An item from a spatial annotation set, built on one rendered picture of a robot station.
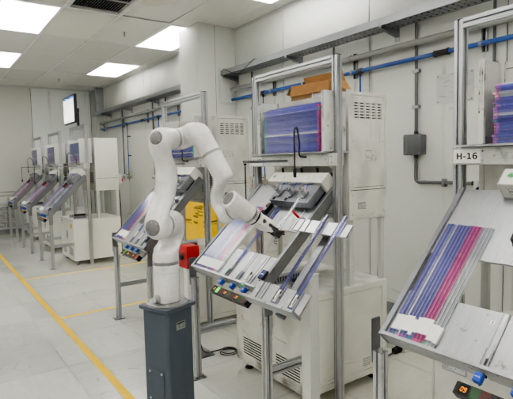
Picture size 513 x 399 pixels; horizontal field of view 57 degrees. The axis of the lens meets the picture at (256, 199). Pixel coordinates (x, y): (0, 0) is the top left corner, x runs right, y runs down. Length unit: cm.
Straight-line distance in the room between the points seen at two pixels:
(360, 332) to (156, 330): 125
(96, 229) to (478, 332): 580
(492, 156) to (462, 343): 74
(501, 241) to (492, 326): 34
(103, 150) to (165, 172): 477
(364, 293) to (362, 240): 162
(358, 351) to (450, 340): 131
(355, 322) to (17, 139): 894
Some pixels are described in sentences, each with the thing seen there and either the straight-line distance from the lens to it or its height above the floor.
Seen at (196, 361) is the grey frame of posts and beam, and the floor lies 11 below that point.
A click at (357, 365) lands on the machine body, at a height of 14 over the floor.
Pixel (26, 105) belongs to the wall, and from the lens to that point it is 1089.
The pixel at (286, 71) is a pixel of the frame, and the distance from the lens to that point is 292.
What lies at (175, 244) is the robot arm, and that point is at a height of 97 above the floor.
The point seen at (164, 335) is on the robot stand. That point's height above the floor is 58.
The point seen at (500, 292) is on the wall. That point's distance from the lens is 379.
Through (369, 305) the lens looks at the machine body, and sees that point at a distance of 293.
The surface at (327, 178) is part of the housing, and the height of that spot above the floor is 124.
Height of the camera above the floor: 134
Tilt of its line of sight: 5 degrees down
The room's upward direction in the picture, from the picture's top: 1 degrees counter-clockwise
